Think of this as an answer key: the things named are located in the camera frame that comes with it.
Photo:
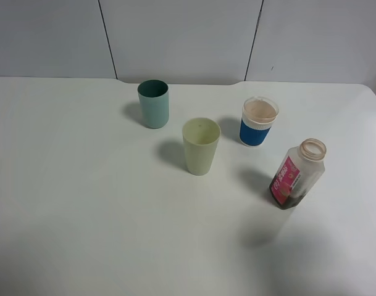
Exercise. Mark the pale green plastic cup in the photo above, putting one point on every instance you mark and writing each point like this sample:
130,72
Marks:
200,140

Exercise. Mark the plastic drink bottle pink label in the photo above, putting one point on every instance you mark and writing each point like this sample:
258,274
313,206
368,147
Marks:
300,169

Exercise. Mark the clear cup with blue sleeve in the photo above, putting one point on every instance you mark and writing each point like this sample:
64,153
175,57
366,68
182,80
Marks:
258,115

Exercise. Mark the teal plastic cup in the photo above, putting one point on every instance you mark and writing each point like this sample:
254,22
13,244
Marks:
154,101

